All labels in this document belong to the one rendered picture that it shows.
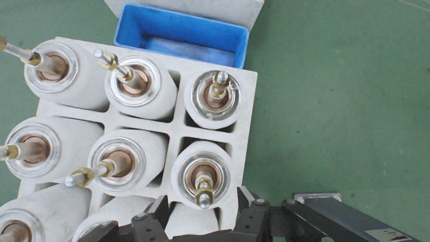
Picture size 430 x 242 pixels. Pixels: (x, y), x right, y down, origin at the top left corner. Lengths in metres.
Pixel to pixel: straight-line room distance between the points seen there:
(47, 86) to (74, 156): 0.11
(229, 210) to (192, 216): 0.08
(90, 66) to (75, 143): 0.12
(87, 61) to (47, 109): 0.14
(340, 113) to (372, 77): 0.17
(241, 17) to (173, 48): 0.21
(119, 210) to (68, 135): 0.13
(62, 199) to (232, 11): 0.48
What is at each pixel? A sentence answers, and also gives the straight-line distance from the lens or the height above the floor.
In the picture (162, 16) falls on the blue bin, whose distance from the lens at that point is 0.49.
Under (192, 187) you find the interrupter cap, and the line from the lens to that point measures 0.26.
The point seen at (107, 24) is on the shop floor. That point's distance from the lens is 0.66.
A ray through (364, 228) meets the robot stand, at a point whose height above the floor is 0.18.
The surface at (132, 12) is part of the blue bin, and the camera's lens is 0.53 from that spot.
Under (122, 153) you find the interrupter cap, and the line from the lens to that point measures 0.27.
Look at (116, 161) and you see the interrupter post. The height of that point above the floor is 0.28.
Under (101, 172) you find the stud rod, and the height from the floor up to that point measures 0.30.
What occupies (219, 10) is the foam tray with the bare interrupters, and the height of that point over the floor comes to 0.13.
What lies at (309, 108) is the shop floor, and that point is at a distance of 0.60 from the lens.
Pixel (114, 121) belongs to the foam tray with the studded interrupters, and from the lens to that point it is 0.36.
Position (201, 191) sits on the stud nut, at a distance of 0.18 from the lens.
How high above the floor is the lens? 0.50
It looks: 84 degrees down
